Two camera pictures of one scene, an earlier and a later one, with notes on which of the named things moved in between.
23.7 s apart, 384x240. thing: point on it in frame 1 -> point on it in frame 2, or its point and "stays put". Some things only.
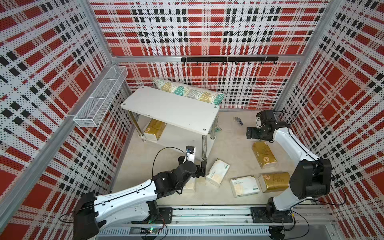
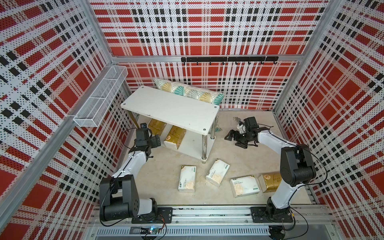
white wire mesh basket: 94,109 stays put
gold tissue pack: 154,130 stays put
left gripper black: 197,173 -> 155,141
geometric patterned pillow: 190,91 stays put
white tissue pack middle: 217,172 stays put
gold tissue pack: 264,155 -> 175,135
